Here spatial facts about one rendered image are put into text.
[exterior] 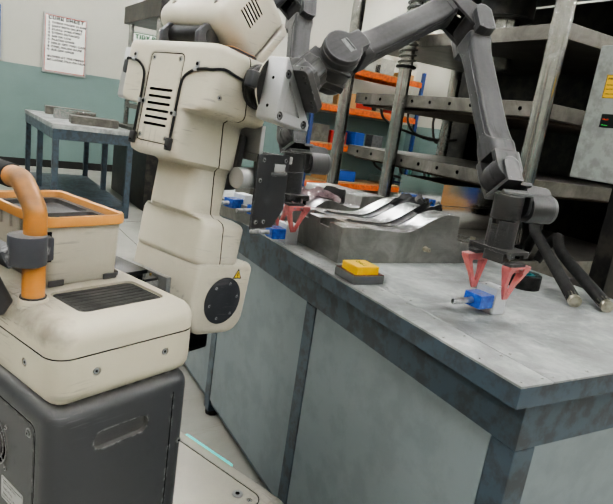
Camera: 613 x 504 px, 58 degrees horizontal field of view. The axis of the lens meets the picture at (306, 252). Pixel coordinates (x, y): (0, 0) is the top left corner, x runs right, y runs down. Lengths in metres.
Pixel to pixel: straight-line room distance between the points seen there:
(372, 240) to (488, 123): 0.40
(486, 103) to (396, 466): 0.77
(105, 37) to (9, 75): 1.34
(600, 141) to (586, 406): 1.05
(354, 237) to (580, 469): 0.67
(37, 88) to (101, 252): 7.45
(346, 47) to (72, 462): 0.85
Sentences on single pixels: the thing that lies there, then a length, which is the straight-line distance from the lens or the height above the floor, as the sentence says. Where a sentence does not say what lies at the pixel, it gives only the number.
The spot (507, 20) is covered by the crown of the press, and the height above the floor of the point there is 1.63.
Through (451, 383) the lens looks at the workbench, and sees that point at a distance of 1.05.
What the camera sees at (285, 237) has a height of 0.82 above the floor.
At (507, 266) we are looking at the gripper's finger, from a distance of 1.13.
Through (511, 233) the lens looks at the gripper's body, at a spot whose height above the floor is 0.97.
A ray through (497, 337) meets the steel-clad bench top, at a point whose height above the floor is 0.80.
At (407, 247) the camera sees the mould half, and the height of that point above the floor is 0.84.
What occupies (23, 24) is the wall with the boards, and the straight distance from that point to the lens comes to 8.42.
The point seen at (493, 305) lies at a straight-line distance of 1.18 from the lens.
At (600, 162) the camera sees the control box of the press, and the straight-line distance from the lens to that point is 1.93.
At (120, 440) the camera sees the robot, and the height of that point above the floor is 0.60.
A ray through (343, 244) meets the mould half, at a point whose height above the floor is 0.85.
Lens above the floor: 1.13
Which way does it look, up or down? 13 degrees down
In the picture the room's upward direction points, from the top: 8 degrees clockwise
